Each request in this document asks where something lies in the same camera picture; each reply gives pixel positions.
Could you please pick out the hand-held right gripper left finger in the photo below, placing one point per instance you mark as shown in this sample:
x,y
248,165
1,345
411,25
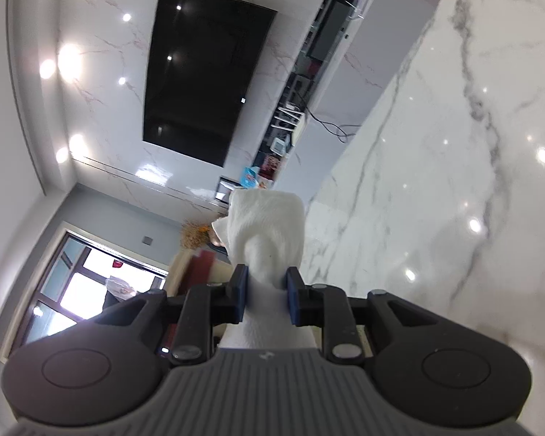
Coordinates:
x,y
240,295

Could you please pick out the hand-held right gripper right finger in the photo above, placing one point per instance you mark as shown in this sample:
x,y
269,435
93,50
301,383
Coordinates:
x,y
293,297

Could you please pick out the white towel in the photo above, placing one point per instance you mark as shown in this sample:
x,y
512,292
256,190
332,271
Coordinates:
x,y
268,227

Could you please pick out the tall red thermos bottle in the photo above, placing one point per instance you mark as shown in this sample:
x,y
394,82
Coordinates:
x,y
203,268

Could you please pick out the dried yellow flowers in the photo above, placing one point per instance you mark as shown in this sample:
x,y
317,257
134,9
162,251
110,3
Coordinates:
x,y
195,234

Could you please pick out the blue snack bag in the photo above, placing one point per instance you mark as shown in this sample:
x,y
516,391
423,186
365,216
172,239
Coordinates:
x,y
250,177

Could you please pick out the dark red printed box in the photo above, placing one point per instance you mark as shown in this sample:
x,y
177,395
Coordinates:
x,y
269,167

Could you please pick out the white desk thermometer display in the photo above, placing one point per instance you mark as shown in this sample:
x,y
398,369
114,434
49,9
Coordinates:
x,y
278,147

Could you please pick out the white router with antennas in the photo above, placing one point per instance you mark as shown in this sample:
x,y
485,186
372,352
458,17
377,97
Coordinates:
x,y
299,128

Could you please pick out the white marble television console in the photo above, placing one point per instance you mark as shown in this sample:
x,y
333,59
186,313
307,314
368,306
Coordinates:
x,y
336,91

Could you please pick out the black media box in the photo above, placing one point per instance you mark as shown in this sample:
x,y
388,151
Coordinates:
x,y
329,32

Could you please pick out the black picture frame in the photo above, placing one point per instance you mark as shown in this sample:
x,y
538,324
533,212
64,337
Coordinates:
x,y
225,190

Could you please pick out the grey wall switch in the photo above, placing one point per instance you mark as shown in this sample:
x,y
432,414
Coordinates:
x,y
147,240

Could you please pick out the window with dark frame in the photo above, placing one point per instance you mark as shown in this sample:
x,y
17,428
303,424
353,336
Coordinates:
x,y
77,290

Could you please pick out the black wall television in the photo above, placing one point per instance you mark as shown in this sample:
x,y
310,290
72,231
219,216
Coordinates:
x,y
200,72

